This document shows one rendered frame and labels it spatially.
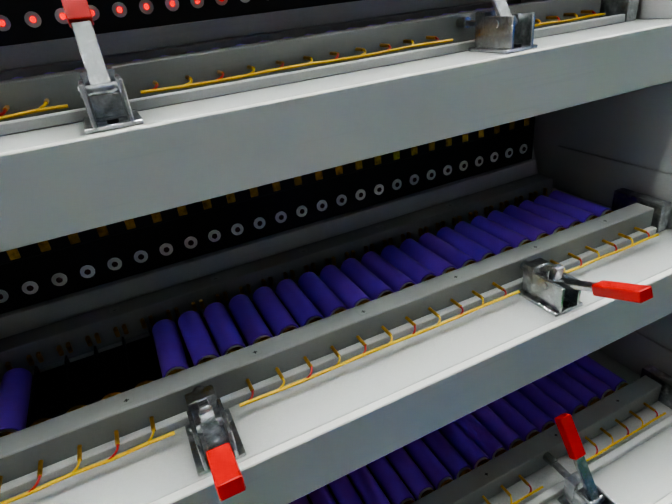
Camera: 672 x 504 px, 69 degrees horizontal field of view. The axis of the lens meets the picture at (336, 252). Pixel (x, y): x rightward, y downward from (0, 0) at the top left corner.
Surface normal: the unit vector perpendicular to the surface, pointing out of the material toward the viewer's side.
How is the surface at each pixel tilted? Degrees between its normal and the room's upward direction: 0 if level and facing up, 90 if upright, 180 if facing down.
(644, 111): 90
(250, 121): 110
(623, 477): 20
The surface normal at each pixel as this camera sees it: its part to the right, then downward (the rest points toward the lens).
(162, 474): -0.11, -0.88
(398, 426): 0.43, 0.38
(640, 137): -0.90, 0.29
